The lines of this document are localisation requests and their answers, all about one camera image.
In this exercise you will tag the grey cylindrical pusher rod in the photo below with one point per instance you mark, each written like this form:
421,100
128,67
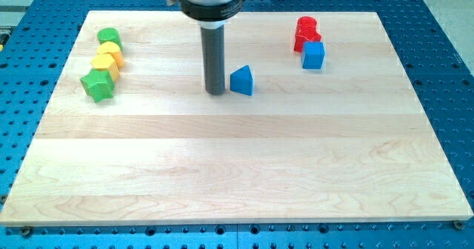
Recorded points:
212,43

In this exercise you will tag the red star block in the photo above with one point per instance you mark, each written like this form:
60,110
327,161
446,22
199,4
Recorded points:
305,35

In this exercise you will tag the yellow hexagon block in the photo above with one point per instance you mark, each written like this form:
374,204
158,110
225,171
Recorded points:
105,62

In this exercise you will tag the green star block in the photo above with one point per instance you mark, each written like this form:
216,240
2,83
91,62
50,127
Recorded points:
98,84

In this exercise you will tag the blue triangle block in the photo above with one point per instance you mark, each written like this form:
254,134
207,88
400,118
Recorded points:
241,81

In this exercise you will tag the red cylinder block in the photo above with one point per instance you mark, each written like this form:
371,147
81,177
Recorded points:
306,25

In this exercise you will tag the blue cube block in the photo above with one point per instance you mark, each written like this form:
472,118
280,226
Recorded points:
312,55

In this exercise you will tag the yellow heart block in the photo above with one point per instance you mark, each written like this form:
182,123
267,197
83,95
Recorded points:
112,49

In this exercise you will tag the green cylinder block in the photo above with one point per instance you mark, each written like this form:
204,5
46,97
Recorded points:
109,34

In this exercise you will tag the light wooden board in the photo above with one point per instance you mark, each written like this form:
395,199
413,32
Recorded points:
347,143

